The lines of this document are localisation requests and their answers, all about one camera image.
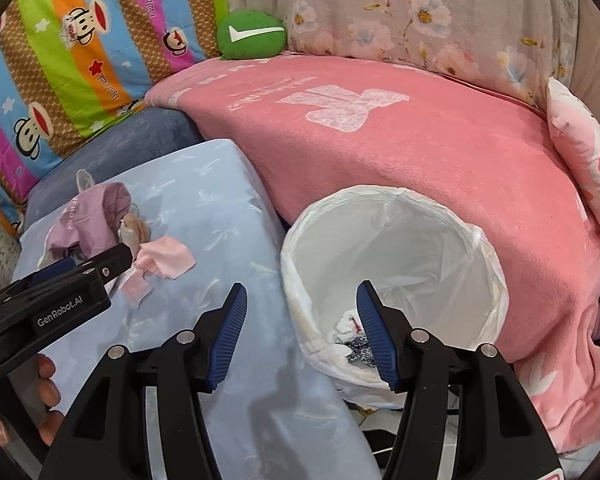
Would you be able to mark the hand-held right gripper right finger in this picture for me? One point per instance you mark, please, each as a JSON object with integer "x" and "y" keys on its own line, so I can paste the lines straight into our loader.
{"x": 375, "y": 335}

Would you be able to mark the pink fleece blanket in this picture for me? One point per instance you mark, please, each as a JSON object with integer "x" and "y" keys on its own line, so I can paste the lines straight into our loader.
{"x": 405, "y": 160}

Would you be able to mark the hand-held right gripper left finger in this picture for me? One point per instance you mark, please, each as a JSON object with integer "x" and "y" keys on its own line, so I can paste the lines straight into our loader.
{"x": 229, "y": 332}

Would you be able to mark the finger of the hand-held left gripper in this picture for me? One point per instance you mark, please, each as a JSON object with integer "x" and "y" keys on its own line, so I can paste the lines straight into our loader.
{"x": 115, "y": 259}
{"x": 55, "y": 272}

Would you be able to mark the pink printed pillow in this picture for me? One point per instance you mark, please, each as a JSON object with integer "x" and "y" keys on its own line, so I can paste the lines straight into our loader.
{"x": 587, "y": 150}

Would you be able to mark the brown sofa backrest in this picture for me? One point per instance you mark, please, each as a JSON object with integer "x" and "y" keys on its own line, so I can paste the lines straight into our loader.
{"x": 592, "y": 60}

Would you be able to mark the striped monkey-print quilt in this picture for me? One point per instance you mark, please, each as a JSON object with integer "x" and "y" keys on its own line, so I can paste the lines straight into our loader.
{"x": 80, "y": 60}

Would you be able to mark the light blue patterned sheet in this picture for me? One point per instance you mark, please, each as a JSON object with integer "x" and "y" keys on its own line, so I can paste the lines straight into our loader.
{"x": 220, "y": 195}

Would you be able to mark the beige paper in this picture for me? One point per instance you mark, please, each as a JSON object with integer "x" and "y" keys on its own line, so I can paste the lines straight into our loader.
{"x": 135, "y": 230}

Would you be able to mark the blue-grey cushion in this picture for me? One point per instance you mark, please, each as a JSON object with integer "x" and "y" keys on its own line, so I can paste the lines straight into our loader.
{"x": 130, "y": 140}

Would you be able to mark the green cushion with white tick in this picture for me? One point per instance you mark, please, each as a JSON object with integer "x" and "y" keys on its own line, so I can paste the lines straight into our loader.
{"x": 250, "y": 35}

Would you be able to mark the grey floral pillow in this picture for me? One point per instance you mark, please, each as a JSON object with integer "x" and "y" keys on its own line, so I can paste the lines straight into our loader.
{"x": 405, "y": 15}

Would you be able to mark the person's left hand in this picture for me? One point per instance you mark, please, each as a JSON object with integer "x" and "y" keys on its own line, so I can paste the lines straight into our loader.
{"x": 49, "y": 390}

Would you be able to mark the white bin with plastic bag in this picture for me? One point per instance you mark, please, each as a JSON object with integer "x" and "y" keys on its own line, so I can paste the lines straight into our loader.
{"x": 395, "y": 240}

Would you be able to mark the small pink cloth scrap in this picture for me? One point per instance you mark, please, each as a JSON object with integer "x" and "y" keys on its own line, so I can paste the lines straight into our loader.
{"x": 137, "y": 290}

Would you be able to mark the pink paper scrap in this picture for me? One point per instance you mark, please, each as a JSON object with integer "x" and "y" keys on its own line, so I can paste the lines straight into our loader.
{"x": 167, "y": 257}

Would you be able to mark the black and white patterned scrap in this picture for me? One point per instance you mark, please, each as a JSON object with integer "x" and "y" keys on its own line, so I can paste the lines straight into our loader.
{"x": 357, "y": 350}

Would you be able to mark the purple wrapper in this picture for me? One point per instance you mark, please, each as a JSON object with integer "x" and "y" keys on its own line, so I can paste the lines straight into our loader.
{"x": 100, "y": 210}

